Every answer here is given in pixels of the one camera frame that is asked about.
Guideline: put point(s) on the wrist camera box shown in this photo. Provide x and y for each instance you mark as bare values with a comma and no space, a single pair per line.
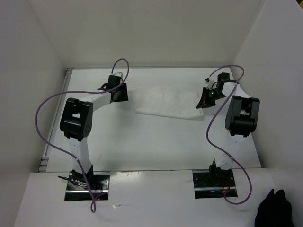
209,83
119,74

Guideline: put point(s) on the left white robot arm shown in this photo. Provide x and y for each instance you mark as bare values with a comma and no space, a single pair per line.
76,123

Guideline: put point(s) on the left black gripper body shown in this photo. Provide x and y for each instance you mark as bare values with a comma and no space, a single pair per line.
117,90

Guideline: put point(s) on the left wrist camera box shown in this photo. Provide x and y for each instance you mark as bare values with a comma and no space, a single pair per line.
119,74

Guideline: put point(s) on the white pleated skirt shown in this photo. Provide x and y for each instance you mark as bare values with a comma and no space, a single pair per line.
167,102

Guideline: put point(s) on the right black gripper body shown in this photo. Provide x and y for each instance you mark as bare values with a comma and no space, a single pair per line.
216,95

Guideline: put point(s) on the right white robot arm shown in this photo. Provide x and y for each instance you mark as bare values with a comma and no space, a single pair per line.
240,121

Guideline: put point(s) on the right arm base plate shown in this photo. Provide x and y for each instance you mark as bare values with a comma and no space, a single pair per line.
206,187

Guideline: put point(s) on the black cloth pile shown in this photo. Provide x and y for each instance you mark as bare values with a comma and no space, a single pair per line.
274,211

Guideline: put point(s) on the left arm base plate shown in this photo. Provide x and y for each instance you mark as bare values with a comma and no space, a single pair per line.
77,190

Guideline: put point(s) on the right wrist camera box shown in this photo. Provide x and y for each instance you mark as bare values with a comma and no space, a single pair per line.
209,83

